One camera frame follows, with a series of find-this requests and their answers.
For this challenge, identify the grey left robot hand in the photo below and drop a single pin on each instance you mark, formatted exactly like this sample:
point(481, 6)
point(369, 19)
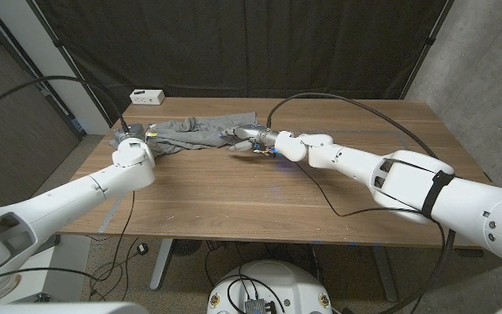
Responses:
point(132, 131)

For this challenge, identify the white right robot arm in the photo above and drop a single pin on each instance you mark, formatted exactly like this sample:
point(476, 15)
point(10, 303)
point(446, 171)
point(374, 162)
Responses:
point(408, 183)

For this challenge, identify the grey electronics module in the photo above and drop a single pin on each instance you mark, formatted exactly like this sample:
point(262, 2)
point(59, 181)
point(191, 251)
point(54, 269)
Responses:
point(257, 306)

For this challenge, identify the white floor box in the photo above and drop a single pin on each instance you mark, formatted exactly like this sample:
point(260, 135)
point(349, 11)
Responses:
point(65, 266)

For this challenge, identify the gray shorts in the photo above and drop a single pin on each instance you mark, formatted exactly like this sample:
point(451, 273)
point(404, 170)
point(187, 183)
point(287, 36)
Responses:
point(190, 133)

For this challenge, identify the black backdrop curtain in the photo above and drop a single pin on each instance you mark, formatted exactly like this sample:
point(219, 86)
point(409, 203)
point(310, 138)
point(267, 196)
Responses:
point(255, 43)

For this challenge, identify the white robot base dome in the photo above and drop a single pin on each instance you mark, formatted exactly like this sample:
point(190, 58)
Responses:
point(277, 283)

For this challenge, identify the grey table leg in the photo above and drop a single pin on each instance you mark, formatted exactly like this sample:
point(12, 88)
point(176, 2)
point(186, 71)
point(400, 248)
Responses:
point(386, 275)

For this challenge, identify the black round fan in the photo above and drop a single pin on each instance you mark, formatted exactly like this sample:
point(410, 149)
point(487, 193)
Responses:
point(185, 247)

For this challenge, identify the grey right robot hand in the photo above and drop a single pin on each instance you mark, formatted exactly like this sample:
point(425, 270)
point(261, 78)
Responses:
point(251, 133)

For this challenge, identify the black door frame rail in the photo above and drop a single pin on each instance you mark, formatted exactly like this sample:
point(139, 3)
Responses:
point(29, 72)

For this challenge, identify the black backdrop stand pole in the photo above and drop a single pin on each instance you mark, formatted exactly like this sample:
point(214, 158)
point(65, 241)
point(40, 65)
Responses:
point(429, 41)
point(72, 65)

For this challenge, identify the black power plug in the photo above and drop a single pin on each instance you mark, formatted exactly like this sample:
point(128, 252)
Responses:
point(142, 249)

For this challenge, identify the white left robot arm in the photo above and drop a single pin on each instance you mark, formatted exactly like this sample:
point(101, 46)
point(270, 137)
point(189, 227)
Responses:
point(59, 205)

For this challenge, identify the white table leg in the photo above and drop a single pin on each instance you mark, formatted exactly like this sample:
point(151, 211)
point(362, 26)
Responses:
point(160, 266)

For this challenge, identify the white power strip box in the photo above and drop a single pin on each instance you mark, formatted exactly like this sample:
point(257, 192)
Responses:
point(147, 97)

